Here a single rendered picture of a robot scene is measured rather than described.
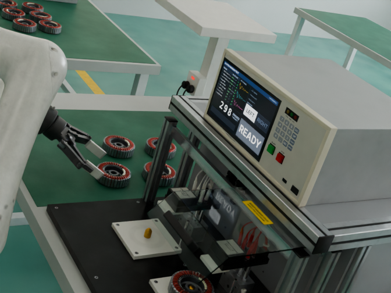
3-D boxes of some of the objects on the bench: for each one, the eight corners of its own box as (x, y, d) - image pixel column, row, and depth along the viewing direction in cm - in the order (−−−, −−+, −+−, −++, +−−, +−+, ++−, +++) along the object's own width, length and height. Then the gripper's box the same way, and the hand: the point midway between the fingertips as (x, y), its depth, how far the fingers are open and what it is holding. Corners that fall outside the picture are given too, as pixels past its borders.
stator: (93, 185, 196) (95, 174, 194) (95, 167, 206) (98, 157, 204) (128, 192, 198) (131, 182, 197) (128, 174, 208) (131, 164, 206)
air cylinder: (233, 301, 161) (240, 285, 159) (218, 282, 167) (224, 265, 164) (248, 298, 164) (255, 282, 162) (233, 279, 169) (240, 264, 167)
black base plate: (142, 386, 132) (145, 378, 131) (46, 210, 177) (47, 203, 176) (305, 343, 158) (309, 337, 157) (185, 200, 204) (187, 194, 203)
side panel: (313, 349, 157) (363, 246, 144) (306, 340, 159) (354, 239, 146) (387, 329, 173) (438, 235, 159) (379, 321, 175) (429, 228, 161)
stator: (107, 158, 213) (109, 149, 211) (97, 142, 222) (99, 133, 220) (137, 159, 219) (139, 150, 217) (127, 143, 227) (129, 134, 225)
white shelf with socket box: (169, 139, 241) (202, 27, 221) (130, 96, 267) (156, -8, 248) (241, 138, 260) (277, 35, 241) (198, 98, 287) (227, 2, 267)
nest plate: (133, 260, 165) (134, 256, 165) (111, 225, 176) (112, 222, 175) (181, 253, 173) (182, 250, 173) (157, 221, 184) (158, 218, 184)
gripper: (46, 114, 203) (96, 154, 212) (35, 150, 181) (91, 193, 189) (62, 99, 201) (112, 140, 209) (52, 134, 179) (108, 178, 187)
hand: (99, 163), depth 199 cm, fingers open, 13 cm apart
